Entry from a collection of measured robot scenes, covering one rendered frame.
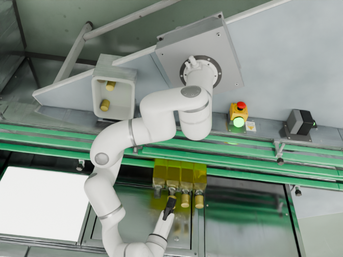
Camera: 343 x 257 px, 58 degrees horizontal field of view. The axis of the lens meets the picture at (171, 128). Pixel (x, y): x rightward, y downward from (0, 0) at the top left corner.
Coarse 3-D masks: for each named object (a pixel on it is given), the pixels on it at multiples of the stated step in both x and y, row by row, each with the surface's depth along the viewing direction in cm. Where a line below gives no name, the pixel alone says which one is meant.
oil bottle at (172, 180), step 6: (168, 162) 137; (174, 162) 137; (180, 162) 138; (168, 168) 135; (174, 168) 135; (168, 174) 132; (174, 174) 133; (168, 180) 130; (174, 180) 131; (168, 186) 130; (174, 186) 130
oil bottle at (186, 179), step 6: (186, 162) 138; (192, 162) 139; (180, 168) 137; (186, 168) 136; (192, 168) 136; (180, 174) 134; (186, 174) 133; (192, 174) 134; (180, 180) 132; (186, 180) 131; (192, 180) 132; (180, 186) 131; (186, 186) 130
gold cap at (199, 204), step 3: (198, 195) 128; (201, 195) 128; (195, 198) 128; (198, 198) 127; (201, 198) 127; (195, 201) 127; (198, 201) 126; (201, 201) 126; (195, 204) 126; (198, 204) 125; (201, 204) 125; (198, 207) 127; (201, 207) 126
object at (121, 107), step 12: (96, 84) 129; (120, 84) 134; (132, 84) 124; (96, 96) 132; (108, 96) 139; (120, 96) 138; (132, 96) 129; (96, 108) 136; (108, 108) 141; (120, 108) 142; (132, 108) 133
